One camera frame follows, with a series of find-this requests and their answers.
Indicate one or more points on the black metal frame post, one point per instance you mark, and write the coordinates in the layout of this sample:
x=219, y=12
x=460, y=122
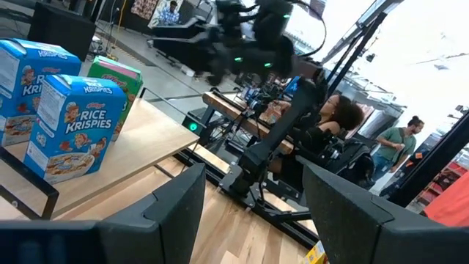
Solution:
x=357, y=47
x=432, y=161

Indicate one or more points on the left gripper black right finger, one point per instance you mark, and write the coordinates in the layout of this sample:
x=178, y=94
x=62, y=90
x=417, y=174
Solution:
x=348, y=227

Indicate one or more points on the yellow Corn Pops cereal box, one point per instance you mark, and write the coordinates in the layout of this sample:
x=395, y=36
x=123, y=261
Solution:
x=314, y=255

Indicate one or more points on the standing person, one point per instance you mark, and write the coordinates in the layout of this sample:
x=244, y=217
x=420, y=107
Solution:
x=394, y=141

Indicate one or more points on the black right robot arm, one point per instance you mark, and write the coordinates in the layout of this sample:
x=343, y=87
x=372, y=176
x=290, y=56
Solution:
x=278, y=128

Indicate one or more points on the neighbouring wooden table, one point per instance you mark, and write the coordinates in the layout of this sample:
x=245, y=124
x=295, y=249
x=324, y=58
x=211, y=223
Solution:
x=227, y=110

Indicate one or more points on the seated person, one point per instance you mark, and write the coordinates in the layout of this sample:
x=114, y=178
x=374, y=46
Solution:
x=344, y=113

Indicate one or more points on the green Apple Jacks cereal box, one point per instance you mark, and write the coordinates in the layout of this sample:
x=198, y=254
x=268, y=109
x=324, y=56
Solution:
x=124, y=78

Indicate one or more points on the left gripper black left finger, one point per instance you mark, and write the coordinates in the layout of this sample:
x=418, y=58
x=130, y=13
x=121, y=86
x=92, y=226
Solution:
x=176, y=227

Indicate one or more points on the black office chair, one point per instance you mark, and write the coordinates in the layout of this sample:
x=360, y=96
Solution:
x=351, y=165

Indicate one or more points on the wooden shelf black metal legs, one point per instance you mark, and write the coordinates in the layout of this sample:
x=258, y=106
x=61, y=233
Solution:
x=146, y=139

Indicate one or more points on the blue Rice Krispies cereal box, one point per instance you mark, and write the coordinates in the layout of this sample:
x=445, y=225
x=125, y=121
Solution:
x=22, y=73
x=73, y=128

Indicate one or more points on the red fabric panel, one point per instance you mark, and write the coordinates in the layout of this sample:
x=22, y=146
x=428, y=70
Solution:
x=450, y=205

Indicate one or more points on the black speaker cabinet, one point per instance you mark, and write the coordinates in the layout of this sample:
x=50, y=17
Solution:
x=62, y=29

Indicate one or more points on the person at distant desk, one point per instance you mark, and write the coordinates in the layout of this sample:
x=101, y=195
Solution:
x=169, y=16

